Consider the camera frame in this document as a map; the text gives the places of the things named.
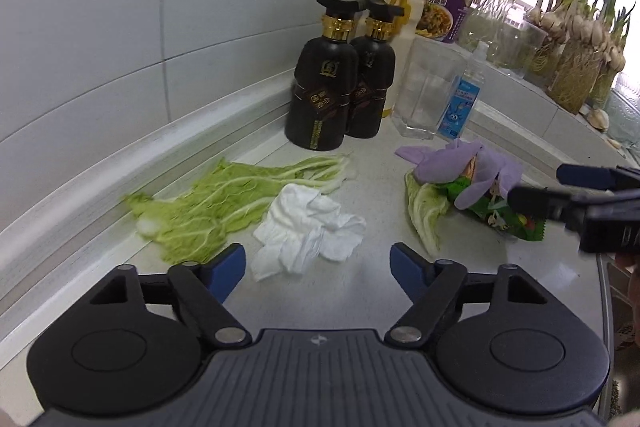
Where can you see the purple glove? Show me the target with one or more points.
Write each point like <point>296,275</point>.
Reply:
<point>450,162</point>

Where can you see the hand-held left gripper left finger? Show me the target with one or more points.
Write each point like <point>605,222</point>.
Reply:
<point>230,269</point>

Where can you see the white tissue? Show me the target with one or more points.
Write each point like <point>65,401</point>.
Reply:
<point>300,227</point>

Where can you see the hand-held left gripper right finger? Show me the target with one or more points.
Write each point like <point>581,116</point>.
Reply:
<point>404,269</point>

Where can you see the small napa cabbage leaf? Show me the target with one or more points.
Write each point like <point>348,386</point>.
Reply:
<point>425,212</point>

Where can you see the patterned glass dish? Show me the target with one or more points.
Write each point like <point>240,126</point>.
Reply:
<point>627,107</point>

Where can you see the green snack packet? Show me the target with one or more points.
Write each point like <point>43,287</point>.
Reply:
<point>505,222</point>

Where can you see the loose garlic bulb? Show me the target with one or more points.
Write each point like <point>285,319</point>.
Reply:
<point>597,118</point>

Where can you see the clear plastic cup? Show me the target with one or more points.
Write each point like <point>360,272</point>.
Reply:
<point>520,49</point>

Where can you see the large napa cabbage leaf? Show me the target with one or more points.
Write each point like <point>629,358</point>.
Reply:
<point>210,207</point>

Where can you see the clear spray bottle blue label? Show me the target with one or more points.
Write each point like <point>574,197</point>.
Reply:
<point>462,102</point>

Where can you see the white bottle yellow cap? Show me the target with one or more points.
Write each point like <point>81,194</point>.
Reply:
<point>395,2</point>

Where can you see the clear drinking glass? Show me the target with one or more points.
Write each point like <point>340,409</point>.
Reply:
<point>425,97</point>

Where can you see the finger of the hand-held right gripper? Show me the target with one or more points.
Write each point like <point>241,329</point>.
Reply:
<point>545,203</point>
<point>585,176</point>

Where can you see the black bottle gold collar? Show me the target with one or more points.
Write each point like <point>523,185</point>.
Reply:
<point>375,77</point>
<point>320,82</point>

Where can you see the purple instant noodle cup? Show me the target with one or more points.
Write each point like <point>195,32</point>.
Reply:
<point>445,12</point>

